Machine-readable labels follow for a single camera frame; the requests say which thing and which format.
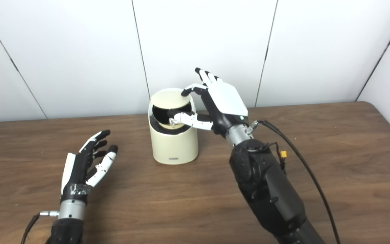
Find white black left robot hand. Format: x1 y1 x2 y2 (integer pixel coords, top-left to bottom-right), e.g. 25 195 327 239
61 130 118 204

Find cream-colored plastic bin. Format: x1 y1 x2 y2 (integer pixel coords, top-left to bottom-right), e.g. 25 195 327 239
148 88 199 165

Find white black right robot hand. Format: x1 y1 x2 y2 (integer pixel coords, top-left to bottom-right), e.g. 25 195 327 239
167 68 250 136

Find yellow connector with wires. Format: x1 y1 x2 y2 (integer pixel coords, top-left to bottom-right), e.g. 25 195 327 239
264 142 288 174

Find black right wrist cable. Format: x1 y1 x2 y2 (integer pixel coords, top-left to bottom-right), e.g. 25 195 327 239
251 120 341 244

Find cream round bin lid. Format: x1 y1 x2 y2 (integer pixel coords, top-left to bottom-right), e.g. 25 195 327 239
152 91 193 130

